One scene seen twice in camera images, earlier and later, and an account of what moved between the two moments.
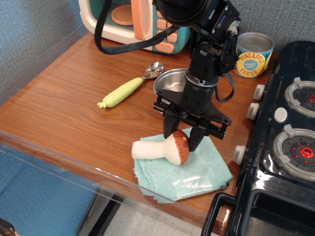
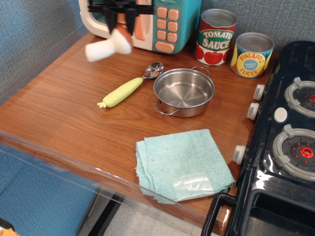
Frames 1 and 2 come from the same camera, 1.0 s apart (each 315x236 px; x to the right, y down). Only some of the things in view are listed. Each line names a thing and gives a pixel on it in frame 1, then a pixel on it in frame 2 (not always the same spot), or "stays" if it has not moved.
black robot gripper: (194, 106) -> (111, 7)
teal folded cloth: (161, 181) stays
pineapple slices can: (254, 51) stays
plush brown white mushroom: (175, 148) -> (117, 43)
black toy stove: (275, 195) stays
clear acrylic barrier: (45, 192) stays
